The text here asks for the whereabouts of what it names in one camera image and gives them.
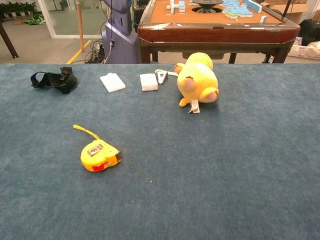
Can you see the yellow plush duck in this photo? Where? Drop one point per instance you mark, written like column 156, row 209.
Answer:
column 197, row 80

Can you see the black mahjong table dome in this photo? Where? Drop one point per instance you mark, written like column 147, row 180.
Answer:
column 207, row 5

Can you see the white plastic basket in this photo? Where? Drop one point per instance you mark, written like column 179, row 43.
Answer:
column 305, row 52

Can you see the dark table leg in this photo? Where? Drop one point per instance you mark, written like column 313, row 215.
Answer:
column 8, row 42

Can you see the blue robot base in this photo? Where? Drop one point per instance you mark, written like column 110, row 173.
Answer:
column 120, row 37

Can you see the yellow tape measure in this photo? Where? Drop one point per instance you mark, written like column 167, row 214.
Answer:
column 100, row 155

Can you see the white framed glass partition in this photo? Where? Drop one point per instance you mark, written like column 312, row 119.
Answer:
column 65, row 35

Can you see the single blue mahjong tile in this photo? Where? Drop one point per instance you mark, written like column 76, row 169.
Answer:
column 263, row 19

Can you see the green fabric pile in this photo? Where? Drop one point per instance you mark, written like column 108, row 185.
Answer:
column 35, row 20

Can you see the potted green plants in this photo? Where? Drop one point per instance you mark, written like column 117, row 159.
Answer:
column 17, row 7

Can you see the large mahjong tile cluster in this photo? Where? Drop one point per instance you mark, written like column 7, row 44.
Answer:
column 240, row 8

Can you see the white plastic clip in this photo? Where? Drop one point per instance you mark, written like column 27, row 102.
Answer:
column 160, row 80

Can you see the wooden pole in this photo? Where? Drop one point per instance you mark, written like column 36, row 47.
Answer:
column 80, row 30

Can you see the black bag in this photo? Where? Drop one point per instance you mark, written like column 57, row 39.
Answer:
column 310, row 31

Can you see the flat white plastic box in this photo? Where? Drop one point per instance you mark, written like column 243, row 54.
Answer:
column 112, row 82

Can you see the small mahjong tile cluster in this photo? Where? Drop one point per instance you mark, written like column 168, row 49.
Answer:
column 176, row 6

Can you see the brown mahjong table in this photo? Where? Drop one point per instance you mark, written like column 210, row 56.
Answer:
column 212, row 33

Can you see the cardboard box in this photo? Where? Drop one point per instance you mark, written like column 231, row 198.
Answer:
column 297, row 10

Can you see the white rectangular block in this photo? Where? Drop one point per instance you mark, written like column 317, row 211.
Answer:
column 148, row 82

